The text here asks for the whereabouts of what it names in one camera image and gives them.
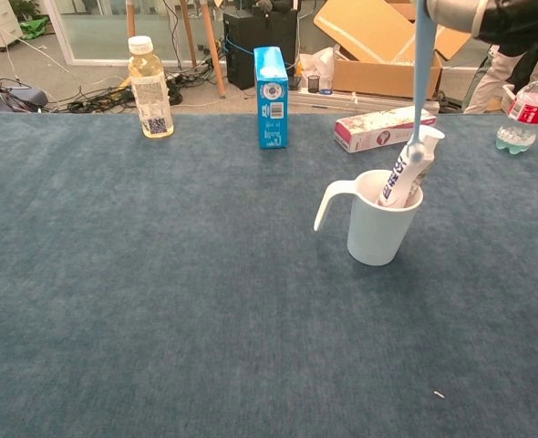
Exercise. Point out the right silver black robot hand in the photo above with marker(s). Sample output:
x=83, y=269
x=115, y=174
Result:
x=453, y=13

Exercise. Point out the light blue toothbrush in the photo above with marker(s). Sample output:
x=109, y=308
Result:
x=423, y=68

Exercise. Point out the white toothpaste tube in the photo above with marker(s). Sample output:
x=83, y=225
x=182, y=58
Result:
x=399, y=182

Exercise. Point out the floral toothpaste box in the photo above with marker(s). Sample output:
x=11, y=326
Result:
x=369, y=134

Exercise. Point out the black mesh pen cup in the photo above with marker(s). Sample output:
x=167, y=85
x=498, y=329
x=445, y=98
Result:
x=313, y=84

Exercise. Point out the standing person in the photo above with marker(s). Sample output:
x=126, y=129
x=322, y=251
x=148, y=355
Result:
x=492, y=77

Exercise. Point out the open cardboard box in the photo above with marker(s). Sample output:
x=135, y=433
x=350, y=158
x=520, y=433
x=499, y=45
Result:
x=378, y=75

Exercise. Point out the clear water bottle red cap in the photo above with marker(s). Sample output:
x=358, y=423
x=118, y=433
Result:
x=529, y=109

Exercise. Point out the white plastic bag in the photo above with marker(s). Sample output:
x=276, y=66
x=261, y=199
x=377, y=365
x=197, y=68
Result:
x=317, y=64

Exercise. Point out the blue carton box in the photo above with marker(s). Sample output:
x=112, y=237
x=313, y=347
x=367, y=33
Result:
x=272, y=109

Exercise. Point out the black computer tower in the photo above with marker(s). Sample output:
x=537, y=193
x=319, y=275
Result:
x=241, y=50

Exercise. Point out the wooden easel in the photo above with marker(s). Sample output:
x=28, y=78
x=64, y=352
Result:
x=212, y=45

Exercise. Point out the yellow drink bottle white cap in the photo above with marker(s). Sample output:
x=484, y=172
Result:
x=150, y=96

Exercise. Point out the blue table mat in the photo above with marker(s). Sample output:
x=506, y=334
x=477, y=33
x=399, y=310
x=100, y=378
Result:
x=182, y=283

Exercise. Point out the green cloth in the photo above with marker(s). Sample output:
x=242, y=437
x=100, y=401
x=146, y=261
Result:
x=34, y=27

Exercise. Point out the dark blue machine base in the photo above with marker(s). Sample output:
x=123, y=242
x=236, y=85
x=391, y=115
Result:
x=0, y=98

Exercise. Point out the aluminium rail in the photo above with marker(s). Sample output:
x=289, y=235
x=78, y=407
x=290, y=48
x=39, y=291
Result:
x=378, y=102

